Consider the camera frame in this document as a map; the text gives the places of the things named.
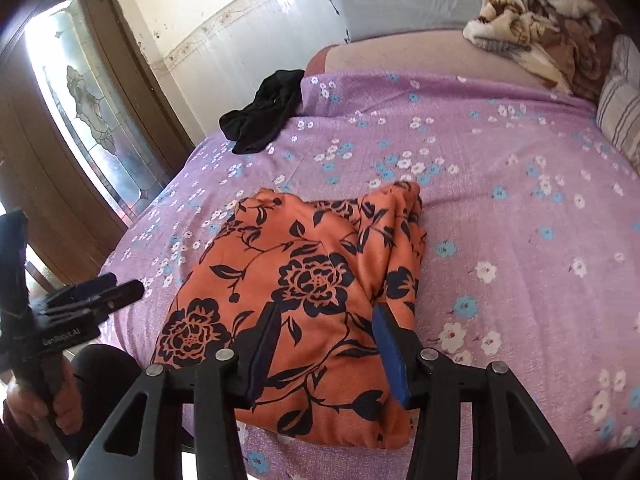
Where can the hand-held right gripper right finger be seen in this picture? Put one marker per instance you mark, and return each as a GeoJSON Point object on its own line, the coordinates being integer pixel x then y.
{"type": "Point", "coordinates": [395, 355]}

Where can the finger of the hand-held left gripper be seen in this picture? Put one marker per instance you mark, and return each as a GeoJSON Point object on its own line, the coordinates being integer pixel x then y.
{"type": "Point", "coordinates": [125, 295]}
{"type": "Point", "coordinates": [95, 286]}

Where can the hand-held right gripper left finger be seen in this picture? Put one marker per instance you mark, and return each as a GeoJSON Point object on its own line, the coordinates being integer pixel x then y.
{"type": "Point", "coordinates": [260, 360]}

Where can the orange black floral dress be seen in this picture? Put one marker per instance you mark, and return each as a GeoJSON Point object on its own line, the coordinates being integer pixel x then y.
{"type": "Point", "coordinates": [310, 280]}

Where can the person's left hand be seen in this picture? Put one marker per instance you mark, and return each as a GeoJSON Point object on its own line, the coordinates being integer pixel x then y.
{"type": "Point", "coordinates": [65, 400]}

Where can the wooden stained glass door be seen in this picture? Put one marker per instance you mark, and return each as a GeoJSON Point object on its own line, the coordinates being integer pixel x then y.
{"type": "Point", "coordinates": [30, 125]}

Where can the purple floral bedsheet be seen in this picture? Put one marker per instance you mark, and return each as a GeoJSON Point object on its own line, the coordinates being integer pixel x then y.
{"type": "Point", "coordinates": [500, 210]}

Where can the black crumpled cloth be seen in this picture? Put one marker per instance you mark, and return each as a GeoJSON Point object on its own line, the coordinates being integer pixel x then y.
{"type": "Point", "coordinates": [260, 115]}

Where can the striped floral cushion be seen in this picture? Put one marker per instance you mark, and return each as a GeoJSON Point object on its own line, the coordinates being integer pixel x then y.
{"type": "Point", "coordinates": [622, 105]}

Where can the grey pillow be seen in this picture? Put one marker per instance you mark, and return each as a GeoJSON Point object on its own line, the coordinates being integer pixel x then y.
{"type": "Point", "coordinates": [400, 0]}

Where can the brown cream patterned blanket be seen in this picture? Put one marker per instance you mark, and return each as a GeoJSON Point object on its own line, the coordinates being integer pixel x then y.
{"type": "Point", "coordinates": [540, 20]}

